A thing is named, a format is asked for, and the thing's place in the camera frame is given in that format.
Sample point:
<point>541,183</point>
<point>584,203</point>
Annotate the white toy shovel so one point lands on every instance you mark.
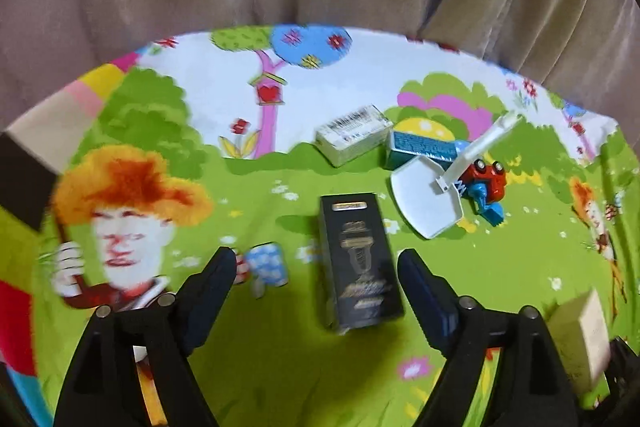
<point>425,197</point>

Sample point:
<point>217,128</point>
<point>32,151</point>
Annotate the teal box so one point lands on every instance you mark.
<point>420,149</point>

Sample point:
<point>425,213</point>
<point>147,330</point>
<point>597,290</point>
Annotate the green cartoon printed blanket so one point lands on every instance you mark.
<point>260,187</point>

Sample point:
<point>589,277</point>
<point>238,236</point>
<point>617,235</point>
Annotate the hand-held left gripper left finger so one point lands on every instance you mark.
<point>219,279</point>

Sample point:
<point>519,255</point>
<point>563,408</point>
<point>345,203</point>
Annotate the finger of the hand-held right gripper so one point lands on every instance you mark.
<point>619,367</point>

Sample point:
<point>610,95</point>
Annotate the pale barcode box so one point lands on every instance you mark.
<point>352,137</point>

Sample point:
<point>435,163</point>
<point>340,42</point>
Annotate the black box with gold print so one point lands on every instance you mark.
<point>360,262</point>

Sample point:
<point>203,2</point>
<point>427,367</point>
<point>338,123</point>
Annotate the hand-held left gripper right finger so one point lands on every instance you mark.
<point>425,294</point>

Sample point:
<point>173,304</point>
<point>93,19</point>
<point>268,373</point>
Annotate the red toy car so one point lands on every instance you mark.
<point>487,179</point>

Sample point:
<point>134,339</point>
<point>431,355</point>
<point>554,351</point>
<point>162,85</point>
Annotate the beige box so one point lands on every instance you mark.
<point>580,342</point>

